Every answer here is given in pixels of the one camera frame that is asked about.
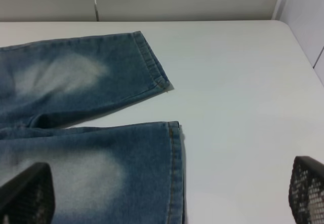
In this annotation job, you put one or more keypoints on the children's blue denim shorts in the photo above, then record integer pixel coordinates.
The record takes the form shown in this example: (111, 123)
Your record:
(124, 174)

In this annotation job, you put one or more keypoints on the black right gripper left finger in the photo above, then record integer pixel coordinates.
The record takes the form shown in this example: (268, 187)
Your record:
(29, 196)

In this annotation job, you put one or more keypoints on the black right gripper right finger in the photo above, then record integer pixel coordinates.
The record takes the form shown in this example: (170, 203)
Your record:
(306, 190)

